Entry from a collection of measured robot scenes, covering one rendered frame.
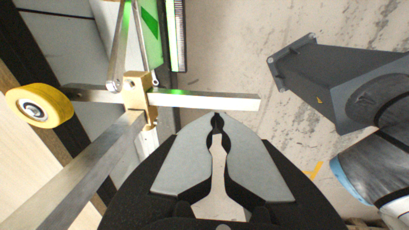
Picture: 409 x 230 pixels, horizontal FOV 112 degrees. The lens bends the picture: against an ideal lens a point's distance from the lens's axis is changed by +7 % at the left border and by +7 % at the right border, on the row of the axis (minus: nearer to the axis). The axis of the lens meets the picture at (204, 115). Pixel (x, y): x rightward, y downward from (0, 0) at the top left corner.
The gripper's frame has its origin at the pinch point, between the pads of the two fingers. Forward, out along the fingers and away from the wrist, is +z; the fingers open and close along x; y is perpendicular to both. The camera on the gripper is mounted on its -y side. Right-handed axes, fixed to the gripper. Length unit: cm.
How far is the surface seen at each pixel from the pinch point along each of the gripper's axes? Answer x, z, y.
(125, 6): -10.9, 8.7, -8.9
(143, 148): -33, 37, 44
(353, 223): 217, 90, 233
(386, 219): 238, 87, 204
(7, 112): -37.7, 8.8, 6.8
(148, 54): -14.3, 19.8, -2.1
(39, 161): -40.8, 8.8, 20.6
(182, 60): -9.0, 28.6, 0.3
